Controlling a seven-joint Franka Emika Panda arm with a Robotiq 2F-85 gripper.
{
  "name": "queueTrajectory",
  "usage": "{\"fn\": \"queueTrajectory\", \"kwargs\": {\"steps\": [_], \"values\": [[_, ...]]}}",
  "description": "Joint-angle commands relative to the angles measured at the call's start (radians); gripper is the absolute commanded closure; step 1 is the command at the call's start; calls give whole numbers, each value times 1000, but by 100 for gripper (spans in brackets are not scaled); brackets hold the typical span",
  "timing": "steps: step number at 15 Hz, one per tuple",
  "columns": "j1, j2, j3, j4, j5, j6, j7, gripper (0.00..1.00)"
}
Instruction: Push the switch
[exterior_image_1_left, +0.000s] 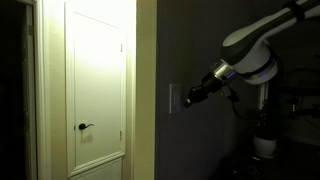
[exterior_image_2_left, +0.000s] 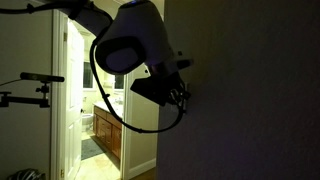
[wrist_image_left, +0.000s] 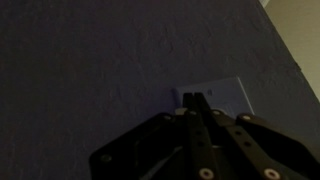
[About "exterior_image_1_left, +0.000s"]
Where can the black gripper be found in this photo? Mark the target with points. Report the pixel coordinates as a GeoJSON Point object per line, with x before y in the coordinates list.
{"type": "Point", "coordinates": [211, 83]}

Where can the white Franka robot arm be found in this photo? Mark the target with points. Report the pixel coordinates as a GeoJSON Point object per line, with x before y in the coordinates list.
{"type": "Point", "coordinates": [250, 53]}

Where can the small metal door hinge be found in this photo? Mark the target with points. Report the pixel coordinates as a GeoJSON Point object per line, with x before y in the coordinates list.
{"type": "Point", "coordinates": [121, 47]}
{"type": "Point", "coordinates": [120, 135]}

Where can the white panel door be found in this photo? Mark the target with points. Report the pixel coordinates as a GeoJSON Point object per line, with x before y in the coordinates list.
{"type": "Point", "coordinates": [98, 83]}

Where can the dark equipment stand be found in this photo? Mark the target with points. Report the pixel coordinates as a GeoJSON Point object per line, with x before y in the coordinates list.
{"type": "Point", "coordinates": [300, 91]}

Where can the dark open door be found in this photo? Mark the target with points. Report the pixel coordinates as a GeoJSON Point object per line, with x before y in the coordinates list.
{"type": "Point", "coordinates": [13, 100]}

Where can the white wall switch plate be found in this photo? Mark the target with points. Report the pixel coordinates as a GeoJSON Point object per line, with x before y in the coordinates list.
{"type": "Point", "coordinates": [175, 98]}

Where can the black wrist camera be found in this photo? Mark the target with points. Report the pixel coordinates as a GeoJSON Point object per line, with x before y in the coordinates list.
{"type": "Point", "coordinates": [231, 94]}

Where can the white door frame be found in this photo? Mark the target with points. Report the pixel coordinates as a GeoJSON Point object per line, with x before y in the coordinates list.
{"type": "Point", "coordinates": [43, 100]}

